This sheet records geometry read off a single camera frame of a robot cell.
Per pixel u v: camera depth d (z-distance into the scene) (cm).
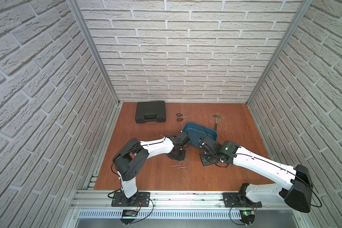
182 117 110
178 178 81
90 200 76
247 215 70
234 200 73
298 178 41
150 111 112
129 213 70
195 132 102
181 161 87
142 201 73
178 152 75
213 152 58
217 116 109
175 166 85
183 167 86
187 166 85
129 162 47
